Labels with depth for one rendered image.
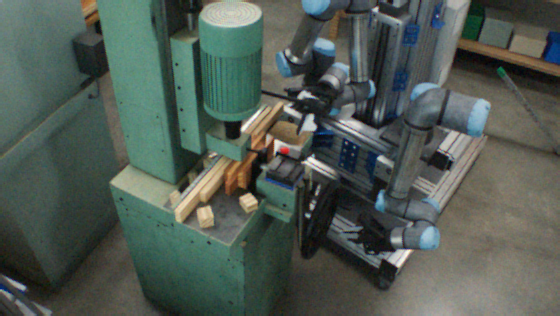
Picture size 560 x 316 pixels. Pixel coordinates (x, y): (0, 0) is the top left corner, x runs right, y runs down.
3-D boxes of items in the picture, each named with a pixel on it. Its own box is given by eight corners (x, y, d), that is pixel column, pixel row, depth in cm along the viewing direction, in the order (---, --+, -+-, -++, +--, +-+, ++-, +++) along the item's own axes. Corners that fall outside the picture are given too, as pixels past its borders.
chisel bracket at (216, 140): (241, 166, 157) (241, 147, 151) (205, 152, 161) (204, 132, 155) (252, 153, 162) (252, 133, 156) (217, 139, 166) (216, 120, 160)
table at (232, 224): (257, 271, 140) (257, 260, 136) (173, 231, 150) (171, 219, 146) (335, 152, 180) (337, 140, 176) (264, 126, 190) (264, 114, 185)
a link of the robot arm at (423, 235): (442, 235, 155) (437, 255, 150) (412, 235, 161) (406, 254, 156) (436, 220, 151) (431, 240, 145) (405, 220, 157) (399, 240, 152)
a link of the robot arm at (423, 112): (409, 85, 136) (371, 216, 162) (445, 95, 133) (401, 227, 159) (414, 74, 146) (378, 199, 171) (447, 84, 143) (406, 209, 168)
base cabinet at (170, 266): (246, 352, 206) (244, 265, 157) (142, 297, 224) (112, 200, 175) (290, 279, 236) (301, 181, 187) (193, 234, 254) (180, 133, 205)
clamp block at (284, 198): (291, 214, 153) (293, 195, 147) (255, 198, 158) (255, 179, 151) (311, 185, 163) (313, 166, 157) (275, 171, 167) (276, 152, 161)
